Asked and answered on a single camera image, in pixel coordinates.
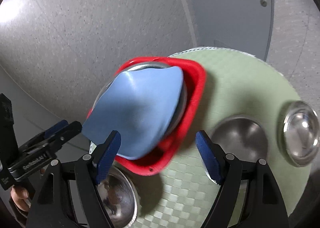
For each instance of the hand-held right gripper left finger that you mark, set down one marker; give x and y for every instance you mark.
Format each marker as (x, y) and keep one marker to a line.
(109, 154)

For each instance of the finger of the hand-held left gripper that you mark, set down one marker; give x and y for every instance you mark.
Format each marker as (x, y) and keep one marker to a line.
(58, 127)
(71, 131)

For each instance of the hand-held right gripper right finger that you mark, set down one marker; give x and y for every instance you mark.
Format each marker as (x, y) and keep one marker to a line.
(208, 157)

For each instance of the light blue cloth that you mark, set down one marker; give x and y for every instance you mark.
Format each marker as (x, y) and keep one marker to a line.
(137, 107)

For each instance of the red plastic basin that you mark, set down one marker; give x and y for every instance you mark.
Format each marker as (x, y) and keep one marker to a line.
(193, 85)

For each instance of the person's left hand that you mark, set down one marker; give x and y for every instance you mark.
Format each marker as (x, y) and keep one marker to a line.
(19, 196)

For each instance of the steel bowl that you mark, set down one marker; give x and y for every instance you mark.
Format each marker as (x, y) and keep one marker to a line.
(182, 104)
(240, 135)
(120, 203)

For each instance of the green checkered tablecloth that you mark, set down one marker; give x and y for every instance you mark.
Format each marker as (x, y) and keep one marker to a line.
(237, 85)

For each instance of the shallow steel plate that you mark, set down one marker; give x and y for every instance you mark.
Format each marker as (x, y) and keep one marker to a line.
(300, 132)

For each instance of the grey door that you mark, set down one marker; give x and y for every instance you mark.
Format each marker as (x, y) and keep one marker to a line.
(225, 7)

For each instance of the round door lock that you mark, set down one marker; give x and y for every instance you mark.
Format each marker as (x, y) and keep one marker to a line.
(263, 2)

